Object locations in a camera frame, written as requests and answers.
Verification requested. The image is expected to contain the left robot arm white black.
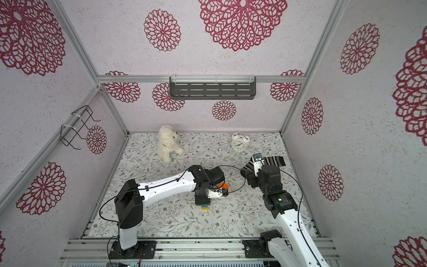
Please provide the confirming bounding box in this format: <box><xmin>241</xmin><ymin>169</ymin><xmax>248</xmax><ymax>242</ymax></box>
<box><xmin>105</xmin><ymin>165</ymin><xmax>229</xmax><ymax>260</ymax></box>

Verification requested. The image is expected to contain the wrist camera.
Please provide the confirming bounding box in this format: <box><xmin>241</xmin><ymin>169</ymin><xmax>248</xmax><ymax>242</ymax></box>
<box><xmin>252</xmin><ymin>153</ymin><xmax>264</xmax><ymax>176</ymax></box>
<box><xmin>207</xmin><ymin>189</ymin><xmax>229</xmax><ymax>199</ymax></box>

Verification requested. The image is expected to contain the white alarm clock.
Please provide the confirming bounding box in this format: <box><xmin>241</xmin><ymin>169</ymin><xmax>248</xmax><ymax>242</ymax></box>
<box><xmin>231</xmin><ymin>133</ymin><xmax>250</xmax><ymax>152</ymax></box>

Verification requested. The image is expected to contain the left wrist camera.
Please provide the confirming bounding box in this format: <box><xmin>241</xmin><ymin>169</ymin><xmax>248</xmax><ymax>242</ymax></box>
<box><xmin>207</xmin><ymin>189</ymin><xmax>229</xmax><ymax>199</ymax></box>

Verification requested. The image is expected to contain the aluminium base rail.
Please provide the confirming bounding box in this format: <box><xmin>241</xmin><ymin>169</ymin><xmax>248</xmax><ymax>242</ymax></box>
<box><xmin>59</xmin><ymin>236</ymin><xmax>340</xmax><ymax>263</ymax></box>

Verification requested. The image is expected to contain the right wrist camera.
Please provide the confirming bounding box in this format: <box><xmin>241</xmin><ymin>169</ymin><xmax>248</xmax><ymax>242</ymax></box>
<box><xmin>252</xmin><ymin>153</ymin><xmax>264</xmax><ymax>176</ymax></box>

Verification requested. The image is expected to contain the black wire wall rack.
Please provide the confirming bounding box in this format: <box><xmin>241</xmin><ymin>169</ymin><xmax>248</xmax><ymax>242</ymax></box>
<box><xmin>59</xmin><ymin>105</ymin><xmax>100</xmax><ymax>150</ymax></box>

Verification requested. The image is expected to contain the black grey striped sock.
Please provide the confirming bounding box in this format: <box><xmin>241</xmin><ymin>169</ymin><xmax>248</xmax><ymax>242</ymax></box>
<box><xmin>240</xmin><ymin>156</ymin><xmax>286</xmax><ymax>178</ymax></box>

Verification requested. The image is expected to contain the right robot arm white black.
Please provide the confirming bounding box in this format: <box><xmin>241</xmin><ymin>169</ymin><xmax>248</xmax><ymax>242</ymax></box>
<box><xmin>248</xmin><ymin>162</ymin><xmax>329</xmax><ymax>267</ymax></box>

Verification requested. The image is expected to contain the grey metal wall shelf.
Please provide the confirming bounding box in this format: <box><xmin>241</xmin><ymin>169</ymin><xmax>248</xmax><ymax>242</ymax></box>
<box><xmin>169</xmin><ymin>76</ymin><xmax>256</xmax><ymax>100</ymax></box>

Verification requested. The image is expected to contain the white plush teddy bear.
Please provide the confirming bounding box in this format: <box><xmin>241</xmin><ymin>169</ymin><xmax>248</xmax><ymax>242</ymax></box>
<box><xmin>157</xmin><ymin>125</ymin><xmax>184</xmax><ymax>164</ymax></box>

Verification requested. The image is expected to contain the orange rounded lego brick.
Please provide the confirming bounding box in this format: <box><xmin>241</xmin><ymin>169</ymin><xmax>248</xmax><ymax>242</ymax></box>
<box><xmin>218</xmin><ymin>182</ymin><xmax>229</xmax><ymax>190</ymax></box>

